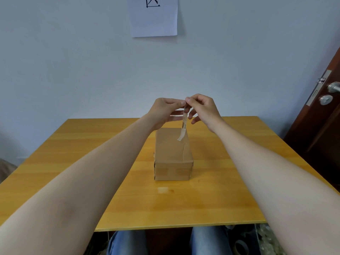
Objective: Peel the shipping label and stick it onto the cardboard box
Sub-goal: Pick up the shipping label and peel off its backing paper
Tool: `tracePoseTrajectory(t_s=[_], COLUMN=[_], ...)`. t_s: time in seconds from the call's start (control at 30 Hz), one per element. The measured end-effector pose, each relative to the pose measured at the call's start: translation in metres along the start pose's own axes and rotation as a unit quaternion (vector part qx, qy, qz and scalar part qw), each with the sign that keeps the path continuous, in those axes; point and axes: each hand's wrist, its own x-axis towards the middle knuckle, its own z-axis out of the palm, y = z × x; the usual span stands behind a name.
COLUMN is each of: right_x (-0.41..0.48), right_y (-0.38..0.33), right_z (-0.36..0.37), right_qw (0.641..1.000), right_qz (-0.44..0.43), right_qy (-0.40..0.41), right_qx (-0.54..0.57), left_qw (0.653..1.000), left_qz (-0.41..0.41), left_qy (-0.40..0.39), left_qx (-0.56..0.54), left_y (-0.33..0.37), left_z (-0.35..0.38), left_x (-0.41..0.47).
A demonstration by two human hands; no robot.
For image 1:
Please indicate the person's right hand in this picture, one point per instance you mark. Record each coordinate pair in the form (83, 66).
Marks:
(207, 111)

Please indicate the person's left hand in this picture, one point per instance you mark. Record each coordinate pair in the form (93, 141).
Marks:
(164, 111)

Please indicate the white shipping label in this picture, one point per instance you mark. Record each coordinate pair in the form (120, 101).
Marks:
(183, 124)

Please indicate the brown cardboard box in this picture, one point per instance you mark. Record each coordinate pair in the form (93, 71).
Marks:
(172, 156)

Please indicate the person's right forearm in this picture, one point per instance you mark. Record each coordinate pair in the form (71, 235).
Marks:
(279, 188)

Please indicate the person's left forearm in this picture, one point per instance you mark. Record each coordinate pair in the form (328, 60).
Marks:
(79, 191)

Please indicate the person's right leg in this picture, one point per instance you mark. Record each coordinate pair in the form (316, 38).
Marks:
(209, 241)

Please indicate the person's leg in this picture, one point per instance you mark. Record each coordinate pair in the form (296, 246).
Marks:
(209, 241)
(127, 244)

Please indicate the person's left leg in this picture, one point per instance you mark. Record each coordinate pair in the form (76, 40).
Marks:
(127, 244)

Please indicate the silver door latch plate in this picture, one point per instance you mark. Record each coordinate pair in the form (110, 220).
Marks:
(314, 92)

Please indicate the dark brown wooden door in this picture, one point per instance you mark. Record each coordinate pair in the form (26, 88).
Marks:
(318, 135)

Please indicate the silver round lock knob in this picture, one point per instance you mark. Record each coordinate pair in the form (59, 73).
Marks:
(326, 99)

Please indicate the brown tape roll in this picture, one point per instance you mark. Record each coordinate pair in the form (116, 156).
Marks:
(237, 246)

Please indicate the clear bubble wrap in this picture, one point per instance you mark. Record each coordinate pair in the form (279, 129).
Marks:
(268, 239)

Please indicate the white paper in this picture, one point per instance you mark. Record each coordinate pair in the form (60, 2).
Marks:
(154, 21)

